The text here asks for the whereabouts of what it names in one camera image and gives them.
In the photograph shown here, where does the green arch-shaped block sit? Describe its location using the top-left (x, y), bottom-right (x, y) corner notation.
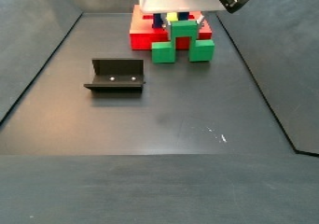
top-left (151, 21), bottom-right (215, 63)

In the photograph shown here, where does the red board base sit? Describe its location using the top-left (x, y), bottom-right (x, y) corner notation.
top-left (130, 5), bottom-right (214, 50)

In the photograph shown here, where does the yellow block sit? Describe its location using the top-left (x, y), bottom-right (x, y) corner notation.
top-left (167, 12), bottom-right (179, 21)

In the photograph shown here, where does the blue block left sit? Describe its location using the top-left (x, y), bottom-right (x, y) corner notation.
top-left (153, 13), bottom-right (163, 28)

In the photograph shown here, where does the blue block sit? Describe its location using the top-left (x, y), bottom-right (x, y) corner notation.
top-left (179, 12), bottom-right (190, 21)
top-left (153, 13), bottom-right (163, 28)

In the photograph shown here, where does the blue block right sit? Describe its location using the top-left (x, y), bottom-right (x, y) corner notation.
top-left (179, 12), bottom-right (190, 21)

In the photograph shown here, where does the black angle bracket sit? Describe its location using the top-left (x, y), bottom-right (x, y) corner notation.
top-left (85, 58), bottom-right (145, 91)

